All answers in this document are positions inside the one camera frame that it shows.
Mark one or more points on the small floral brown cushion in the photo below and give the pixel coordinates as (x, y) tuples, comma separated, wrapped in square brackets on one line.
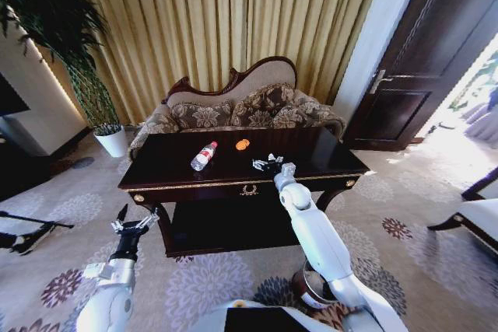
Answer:
[(202, 116)]

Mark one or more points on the dark wooden door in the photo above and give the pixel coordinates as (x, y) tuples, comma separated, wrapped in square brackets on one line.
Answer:
[(420, 56)]

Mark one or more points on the orange peel scrap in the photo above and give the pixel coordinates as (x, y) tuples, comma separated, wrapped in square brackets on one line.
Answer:
[(242, 145)]

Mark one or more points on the black stand leg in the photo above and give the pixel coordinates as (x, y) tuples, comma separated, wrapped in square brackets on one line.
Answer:
[(31, 223)]

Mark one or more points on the tall green bamboo plant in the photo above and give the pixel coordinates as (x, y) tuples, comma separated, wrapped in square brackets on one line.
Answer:
[(58, 17)]

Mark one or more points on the large floral brown cushion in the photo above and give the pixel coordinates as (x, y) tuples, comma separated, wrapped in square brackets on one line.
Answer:
[(258, 108)]

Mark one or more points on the clear plastic water bottle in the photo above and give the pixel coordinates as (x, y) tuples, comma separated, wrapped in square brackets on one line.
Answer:
[(203, 157)]

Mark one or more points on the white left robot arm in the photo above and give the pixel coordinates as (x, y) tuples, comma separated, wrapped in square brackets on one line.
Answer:
[(113, 289)]

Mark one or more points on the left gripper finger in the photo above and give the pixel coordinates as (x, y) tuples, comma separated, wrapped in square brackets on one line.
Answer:
[(149, 219), (123, 215)]

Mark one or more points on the carved beige sofa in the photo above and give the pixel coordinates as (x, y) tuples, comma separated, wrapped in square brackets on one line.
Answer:
[(257, 79)]

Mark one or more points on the white cushioned wooden chair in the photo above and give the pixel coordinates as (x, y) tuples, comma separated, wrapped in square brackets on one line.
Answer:
[(476, 215)]

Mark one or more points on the white plant pot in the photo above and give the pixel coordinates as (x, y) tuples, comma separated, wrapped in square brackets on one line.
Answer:
[(112, 143)]

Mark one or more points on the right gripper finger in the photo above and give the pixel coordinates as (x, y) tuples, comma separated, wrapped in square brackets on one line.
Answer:
[(259, 165), (276, 159)]

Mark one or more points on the gold pleated curtain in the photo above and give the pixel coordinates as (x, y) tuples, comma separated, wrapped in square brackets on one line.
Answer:
[(218, 17)]

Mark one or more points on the dark wooden coffee table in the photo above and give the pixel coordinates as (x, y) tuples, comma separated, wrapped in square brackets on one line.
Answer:
[(171, 161)]

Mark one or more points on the brown round trash bin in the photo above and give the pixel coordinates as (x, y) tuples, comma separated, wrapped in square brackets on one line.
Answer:
[(305, 289)]

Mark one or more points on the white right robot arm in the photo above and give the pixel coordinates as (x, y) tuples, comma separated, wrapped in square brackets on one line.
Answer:
[(315, 231)]

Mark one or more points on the dark television screen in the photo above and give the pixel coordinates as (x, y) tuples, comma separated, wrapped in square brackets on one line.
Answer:
[(11, 96)]

